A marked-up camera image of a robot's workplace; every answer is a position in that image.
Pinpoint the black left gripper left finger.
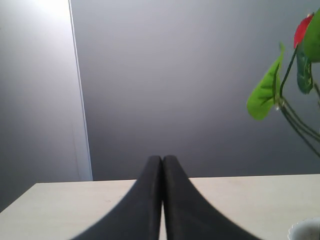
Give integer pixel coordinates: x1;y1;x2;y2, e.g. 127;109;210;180
74;156;162;240

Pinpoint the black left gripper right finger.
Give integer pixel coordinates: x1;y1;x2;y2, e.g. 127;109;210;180
162;155;258;240

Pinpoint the artificial red anthurium plant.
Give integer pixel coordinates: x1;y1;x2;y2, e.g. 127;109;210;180
246;11;320;156

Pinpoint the white plastic flower pot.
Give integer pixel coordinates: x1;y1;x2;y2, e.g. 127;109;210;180
287;217;320;240

